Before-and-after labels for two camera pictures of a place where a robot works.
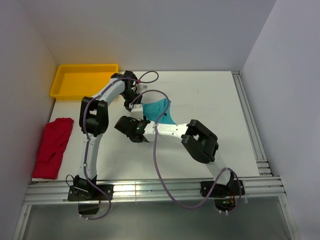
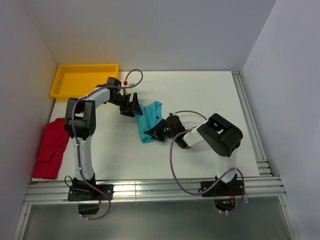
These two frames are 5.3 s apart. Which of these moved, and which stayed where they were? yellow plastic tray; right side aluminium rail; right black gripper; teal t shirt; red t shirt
Moved: teal t shirt; right black gripper
Stayed: red t shirt; yellow plastic tray; right side aluminium rail
